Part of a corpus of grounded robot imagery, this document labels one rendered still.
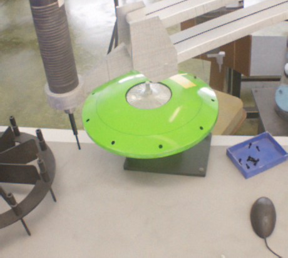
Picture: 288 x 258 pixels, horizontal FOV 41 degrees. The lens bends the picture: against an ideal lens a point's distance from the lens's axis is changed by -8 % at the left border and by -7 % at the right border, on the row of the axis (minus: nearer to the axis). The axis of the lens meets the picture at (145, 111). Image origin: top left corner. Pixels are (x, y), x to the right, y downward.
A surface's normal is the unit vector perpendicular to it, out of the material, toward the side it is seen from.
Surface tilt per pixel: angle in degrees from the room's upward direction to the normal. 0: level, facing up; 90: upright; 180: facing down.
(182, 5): 9
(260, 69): 0
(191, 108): 18
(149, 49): 90
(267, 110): 0
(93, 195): 0
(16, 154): 86
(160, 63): 90
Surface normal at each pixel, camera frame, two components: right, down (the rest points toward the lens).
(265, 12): -0.23, -0.73
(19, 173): -0.11, 0.58
